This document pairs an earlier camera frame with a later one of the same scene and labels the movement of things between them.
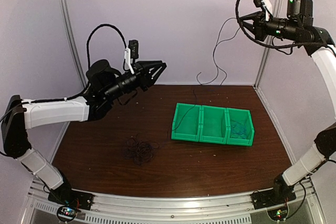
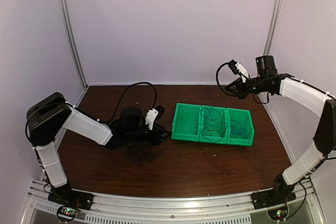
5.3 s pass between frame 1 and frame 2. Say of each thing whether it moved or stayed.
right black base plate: stayed
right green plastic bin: stayed
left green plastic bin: stayed
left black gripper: moved
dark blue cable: moved
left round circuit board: stayed
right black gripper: moved
